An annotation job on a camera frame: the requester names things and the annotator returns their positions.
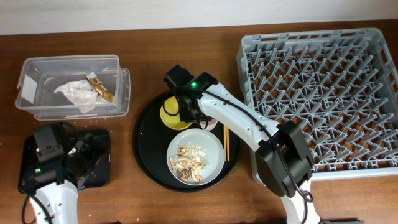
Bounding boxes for gold foil wrapper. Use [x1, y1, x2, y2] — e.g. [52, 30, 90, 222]
[86, 72, 115, 103]

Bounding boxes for clear plastic waste bin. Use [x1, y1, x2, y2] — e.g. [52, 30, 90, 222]
[15, 55, 131, 121]

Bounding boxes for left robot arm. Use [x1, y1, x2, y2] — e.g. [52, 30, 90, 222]
[18, 122, 111, 223]

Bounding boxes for yellow bowl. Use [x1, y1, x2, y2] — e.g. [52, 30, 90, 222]
[160, 96, 192, 131]

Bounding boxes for food scraps on plate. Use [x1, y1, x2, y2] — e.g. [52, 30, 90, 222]
[169, 143, 206, 184]

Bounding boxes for wooden chopstick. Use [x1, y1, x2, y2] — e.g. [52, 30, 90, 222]
[226, 126, 229, 161]
[223, 125, 227, 162]

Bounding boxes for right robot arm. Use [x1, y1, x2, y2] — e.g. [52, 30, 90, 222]
[164, 65, 320, 223]

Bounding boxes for round black serving tray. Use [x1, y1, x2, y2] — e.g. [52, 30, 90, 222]
[132, 92, 243, 193]

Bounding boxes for grey plate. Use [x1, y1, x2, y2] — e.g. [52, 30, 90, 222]
[166, 129, 224, 187]

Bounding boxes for black rectangular tray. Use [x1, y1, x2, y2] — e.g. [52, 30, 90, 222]
[17, 129, 111, 193]

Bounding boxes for pink cup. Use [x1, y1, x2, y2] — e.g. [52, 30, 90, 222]
[200, 119, 218, 131]

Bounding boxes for white tissue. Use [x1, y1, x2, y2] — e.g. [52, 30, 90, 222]
[54, 80, 108, 114]

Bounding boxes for grey dishwasher rack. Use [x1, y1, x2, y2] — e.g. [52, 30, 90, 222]
[236, 28, 397, 181]

